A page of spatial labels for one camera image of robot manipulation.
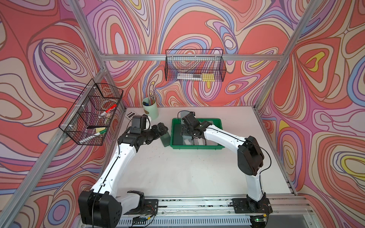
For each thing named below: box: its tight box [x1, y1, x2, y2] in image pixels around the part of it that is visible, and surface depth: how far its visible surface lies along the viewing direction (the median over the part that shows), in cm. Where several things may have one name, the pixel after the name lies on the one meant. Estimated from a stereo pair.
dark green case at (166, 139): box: [159, 131, 171, 148], surface depth 100 cm
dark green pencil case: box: [172, 123, 183, 146], surface depth 98 cm
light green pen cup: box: [142, 96, 159, 121], surface depth 108 cm
